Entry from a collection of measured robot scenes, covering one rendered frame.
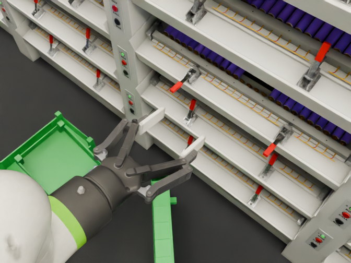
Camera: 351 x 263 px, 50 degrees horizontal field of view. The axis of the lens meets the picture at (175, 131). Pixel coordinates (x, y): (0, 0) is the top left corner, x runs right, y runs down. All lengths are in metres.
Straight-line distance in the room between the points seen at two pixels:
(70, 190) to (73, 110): 1.05
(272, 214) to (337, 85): 0.59
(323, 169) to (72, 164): 0.88
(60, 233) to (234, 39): 0.49
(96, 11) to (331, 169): 0.75
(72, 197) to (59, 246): 0.07
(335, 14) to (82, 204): 0.46
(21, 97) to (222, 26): 1.12
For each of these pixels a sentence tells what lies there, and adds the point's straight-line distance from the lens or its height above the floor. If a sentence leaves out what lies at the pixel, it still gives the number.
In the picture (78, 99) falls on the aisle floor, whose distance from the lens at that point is 1.66.
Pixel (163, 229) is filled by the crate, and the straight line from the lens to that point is 1.14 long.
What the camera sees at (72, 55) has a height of 0.17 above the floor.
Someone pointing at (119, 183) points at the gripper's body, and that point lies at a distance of 0.61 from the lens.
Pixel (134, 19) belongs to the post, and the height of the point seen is 0.64.
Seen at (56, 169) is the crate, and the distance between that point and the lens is 1.41.
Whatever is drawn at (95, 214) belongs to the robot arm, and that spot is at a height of 0.74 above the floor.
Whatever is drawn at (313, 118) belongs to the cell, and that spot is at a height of 0.58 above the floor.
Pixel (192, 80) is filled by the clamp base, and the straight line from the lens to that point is 0.95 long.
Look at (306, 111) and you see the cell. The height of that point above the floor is 0.59.
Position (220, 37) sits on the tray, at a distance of 0.80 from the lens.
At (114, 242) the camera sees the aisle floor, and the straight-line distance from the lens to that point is 1.35.
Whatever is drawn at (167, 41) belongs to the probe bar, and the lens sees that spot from 1.01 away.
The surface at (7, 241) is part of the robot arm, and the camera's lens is 0.42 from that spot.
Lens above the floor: 1.28
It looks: 58 degrees down
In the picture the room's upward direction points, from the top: straight up
